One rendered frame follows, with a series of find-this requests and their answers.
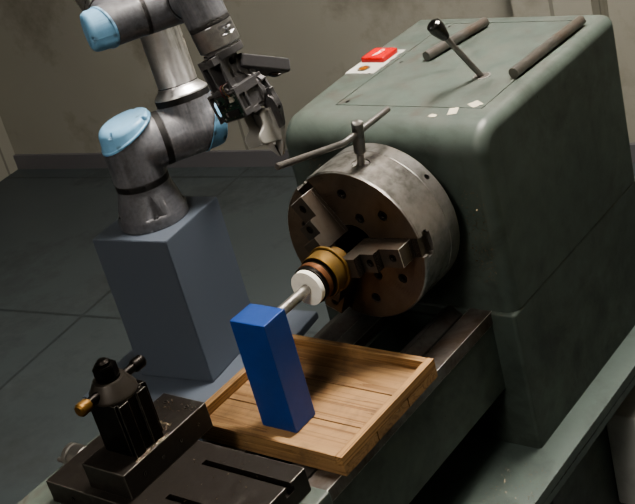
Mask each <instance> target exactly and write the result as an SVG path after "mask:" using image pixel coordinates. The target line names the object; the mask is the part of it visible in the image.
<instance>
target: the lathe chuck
mask: <svg viewBox="0 0 635 504"><path fill-rule="evenodd" d="M364 160H367V161H369V162H370V165H369V166H367V167H363V168H357V167H354V166H352V163H353V162H355V161H357V157H356V154H355V153H354V151H349V152H344V153H341V154H339V155H336V156H335V157H333V158H331V159H330V160H329V161H328V162H326V163H325V164H324V165H322V166H321V167H320V168H319V169H317V170H316V171H315V172H313V173H312V174H311V175H310V176H309V177H307V179H306V180H305V181H304V182H303V184H301V185H299V186H298V187H297V188H296V189H295V191H294V192H293V194H292V197H291V199H290V203H289V208H288V227H289V233H290V237H291V240H292V244H293V246H294V249H295V251H296V254H297V256H298V258H299V260H300V261H301V263H302V262H303V261H304V260H305V259H306V258H308V257H309V252H308V251H307V250H306V249H305V248H304V246H305V245H306V244H307V243H309V242H310V241H309V240H308V239H307V237H306V236H305V235H304V234H303V233H302V232H301V230H300V228H301V227H303V226H304V225H305V223H304V221H303V220H302V219H301V218H300V217H299V215H298V214H297V213H296V212H295V211H294V210H293V208H292V207H291V205H292V204H293V203H294V202H295V201H296V200H298V199H299V198H300V197H301V196H302V194H301V192H300V191H299V189H300V188H301V187H302V186H304V185H305V184H306V183H307V182H308V181H309V183H310V184H311V185H312V186H313V187H314V189H315V190H316V191H317V192H318V193H319V194H320V196H321V197H322V198H323V199H324V200H325V202H326V203H327V204H328V205H329V206H330V207H331V209H332V210H333V211H334V212H335V213H336V215H337V216H338V217H339V218H340V219H341V221H342V222H343V223H344V224H345V225H351V226H350V227H349V228H348V231H347V232H346V233H345V234H344V235H343V236H341V237H340V238H339V239H338V240H337V241H336V242H334V243H333V244H332V245H331V246H335V247H338V248H340V249H342V250H344V251H346V250H347V249H348V248H349V249H352V248H354V247H355V246H356V245H357V244H358V243H360V242H361V241H362V240H363V239H364V238H367V237H368V236H369V238H400V239H419V238H421V237H422V236H423V235H422V233H421V232H422V231H423V232H425V233H426V236H427V239H428V242H429V246H430V250H429V252H430V254H429V255H428V254H425V255H424V256H423V257H415V258H414V259H413V260H412V261H411V262H410V263H409V264H408V265H407V266H406V267H405V268H385V267H384V268H383V269H382V270H381V271H380V272H379V273H366V272H365V273H364V274H363V275H362V276H361V277H360V278H358V280H357V286H356V291H355V296H354V301H353V307H352V310H354V311H357V312H359V313H362V314H365V315H369V316H375V317H391V316H396V315H399V314H402V313H404V312H406V311H408V310H409V309H411V308H412V307H413V306H414V305H415V304H416V303H417V302H418V301H419V300H420V299H421V298H422V297H423V296H424V295H425V294H426V292H427V291H428V289H429V288H430V287H431V285H432V284H433V283H434V282H435V281H436V282H435V283H434V285H435V284H436V283H437V282H438V281H439V280H440V279H441V278H442V276H443V275H444V273H445V271H446V269H447V267H448V264H449V260H450V255H451V239H450V233H449V229H448V225H447V222H446V219H445V216H444V214H443V212H442V210H441V208H440V206H439V204H438V202H437V201H436V199H435V198H434V196H433V195H432V193H431V192H430V191H429V189H428V188H427V187H426V186H425V185H424V183H423V182H422V181H421V180H420V179H419V178H418V177H417V176H416V175H414V174H413V173H412V172H411V171H410V170H408V169H407V168H406V167H404V166H403V165H401V164H400V163H398V162H396V161H394V160H392V159H390V158H388V157H386V156H383V155H381V154H377V153H374V152H369V151H366V152H365V153H364ZM331 246H330V247H331ZM434 285H433V286H434ZM433 286H432V287H433ZM432 287H431V288H432ZM431 288H430V289H431Z"/></svg>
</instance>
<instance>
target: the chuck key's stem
mask: <svg viewBox="0 0 635 504"><path fill-rule="evenodd" d="M351 128H352V132H356V133H357V134H358V137H357V138H355V139H354V140H353V149H354V153H355V154H356V157H357V164H356V165H359V166H363V165H364V164H366V163H365V160H364V153H365V152H366V147H365V136H364V125H363V121H361V120H354V121H352V122H351Z"/></svg>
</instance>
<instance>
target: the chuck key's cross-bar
mask: <svg viewBox="0 0 635 504"><path fill-rule="evenodd" d="M389 112H390V108H389V107H388V106H386V107H385V108H383V109H382V110H381V111H380V112H378V113H377V114H376V115H374V116H373V117H372V118H370V119H369V120H368V121H367V122H365V123H364V124H363V125H364V131H366V130H367V129H368V128H370V127H371V126H372V125H373V124H375V123H376V122H377V121H379V120H380V119H381V118H382V117H384V116H385V115H386V114H387V113H389ZM357 137H358V134H357V133H356V132H352V133H351V134H350V135H348V136H347V137H346V138H345V139H343V140H341V141H339V142H336V143H333V144H330V145H327V146H324V147H321V148H319V149H316V150H313V151H310V152H307V153H304V154H301V155H298V156H295V157H292V158H290V159H287V160H284V161H281V162H278V163H275V165H274V167H275V169H276V170H280V169H283V168H286V167H288V166H291V165H294V164H297V163H300V162H302V161H305V160H308V159H311V158H314V157H317V156H319V155H322V154H325V153H328V152H331V151H334V150H336V149H339V148H342V147H345V146H346V145H348V144H349V143H350V142H352V141H353V140H354V139H355V138H357Z"/></svg>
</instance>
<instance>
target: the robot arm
mask: <svg viewBox="0 0 635 504"><path fill-rule="evenodd" d="M75 1H76V3H77V4H78V6H79V7H80V9H81V10H82V11H83V12H82V13H81V14H80V22H81V26H82V29H83V32H84V34H85V37H86V39H87V41H88V43H89V46H90V47H91V49H92V50H94V51H96V52H100V51H103V50H107V49H110V48H111V49H114V48H117V47H118V46H119V45H122V44H125V43H127V42H130V41H133V40H136V39H139V38H140V40H141V42H142V45H143V48H144V51H145V54H146V57H147V59H148V62H149V65H150V68H151V71H152V74H153V76H154V79H155V82H156V85H157V88H158V94H157V96H156V98H155V104H156V107H157V110H155V111H153V112H149V111H148V110H147V109H146V108H143V107H138V108H135V109H130V110H127V111H124V112H122V113H120V114H118V115H116V116H114V117H113V118H111V119H110V120H109V121H107V122H106V123H105V124H104V125H103V126H102V128H101V129H100V131H99V135H98V138H99V142H100V145H101V148H102V150H101V152H102V155H103V156H104V158H105V160H106V163H107V166H108V169H109V172H110V175H111V177H112V180H113V183H114V186H115V188H116V191H117V195H118V222H119V225H120V228H121V230H122V231H123V232H124V233H126V234H130V235H143V234H149V233H153V232H157V231H160V230H163V229H165V228H167V227H170V226H172V225H173V224H175V223H177V222H178V221H180V220H181V219H182V218H183V217H185V215H186V214H187V213H188V210H189V207H188V204H187V201H186V198H185V196H184V195H183V194H182V193H180V191H179V189H178V188H177V186H176V185H175V183H174V182H173V181H172V179H171V178H170V175H169V172H168V169H167V166H168V165H170V164H173V163H176V162H178V161H181V160H184V159H186V158H189V157H192V156H194V155H197V154H200V153H202V152H205V151H206V152H208V151H210V150H211V149H212V148H215V147H217V146H219V145H221V144H223V143H224V142H225V141H226V139H227V134H228V125H227V123H229V122H232V121H236V120H239V119H242V118H244V121H245V123H246V125H247V127H248V133H247V135H246V137H245V143H246V145H247V146H248V147H249V148H255V147H259V146H263V145H266V146H267V147H268V148H269V149H270V150H271V151H273V152H274V153H275V154H277V155H278V156H282V155H284V153H285V146H286V130H285V117H284V110H283V106H282V103H281V101H280V99H279V97H278V95H277V94H276V92H275V90H274V87H273V86H271V85H270V83H269V82H268V81H267V79H266V76H270V77H278V76H280V75H282V74H283V73H286V72H289V71H290V60H289V58H284V57H277V56H265V55H256V54H246V53H239V54H237V53H236V52H237V51H238V50H240V49H242V48H243V47H244V45H243V43H242V41H241V39H239V40H238V38H239V36H240V35H239V33H238V31H237V29H236V27H235V25H234V23H233V21H232V19H231V17H230V15H229V13H228V11H227V9H226V7H225V5H224V3H223V0H75ZM183 23H184V24H185V25H186V27H187V29H188V31H189V33H190V35H191V38H192V40H193V41H194V43H195V45H196V47H197V49H198V51H199V53H200V55H201V56H205V57H204V61H202V62H201V63H199V64H197V65H198V67H199V69H200V71H201V73H202V74H203V76H204V78H205V80H206V82H207V83H206V82H204V81H202V80H200V79H199V78H198V77H197V75H196V72H195V69H194V66H193V63H192V60H191V57H190V54H189V51H188V49H187V46H186V43H185V40H184V37H183V34H182V31H181V28H180V24H183ZM207 84H208V85H207ZM208 86H209V87H208ZM209 88H210V90H209ZM261 106H265V108H262V109H261Z"/></svg>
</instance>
